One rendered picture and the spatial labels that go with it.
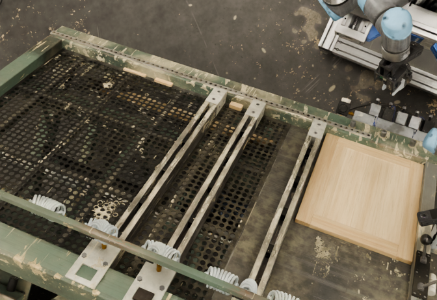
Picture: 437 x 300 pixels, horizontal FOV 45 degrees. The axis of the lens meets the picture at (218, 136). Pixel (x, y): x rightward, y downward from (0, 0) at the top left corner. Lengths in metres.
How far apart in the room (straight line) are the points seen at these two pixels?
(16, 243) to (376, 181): 1.40
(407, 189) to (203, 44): 1.73
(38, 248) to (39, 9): 2.48
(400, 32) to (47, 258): 1.21
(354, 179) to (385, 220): 0.23
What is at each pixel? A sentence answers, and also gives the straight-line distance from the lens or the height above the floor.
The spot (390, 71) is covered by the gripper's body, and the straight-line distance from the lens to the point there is 1.62.
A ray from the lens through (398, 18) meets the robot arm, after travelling 1.46.
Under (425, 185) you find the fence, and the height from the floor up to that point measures 1.03.
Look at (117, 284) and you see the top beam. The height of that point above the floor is 1.87.
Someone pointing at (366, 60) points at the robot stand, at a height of 0.23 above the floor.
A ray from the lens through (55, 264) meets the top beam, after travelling 1.71.
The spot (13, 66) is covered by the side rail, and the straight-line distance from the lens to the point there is 2.61.
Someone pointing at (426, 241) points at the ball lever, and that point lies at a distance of 1.93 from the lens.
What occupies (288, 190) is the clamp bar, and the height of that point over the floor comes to 1.32.
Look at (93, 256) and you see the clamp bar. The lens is 1.71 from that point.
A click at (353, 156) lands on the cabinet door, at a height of 0.97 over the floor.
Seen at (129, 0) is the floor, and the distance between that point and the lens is 3.67.
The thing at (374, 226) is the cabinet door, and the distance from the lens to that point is 2.09.
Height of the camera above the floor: 3.31
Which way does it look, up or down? 77 degrees down
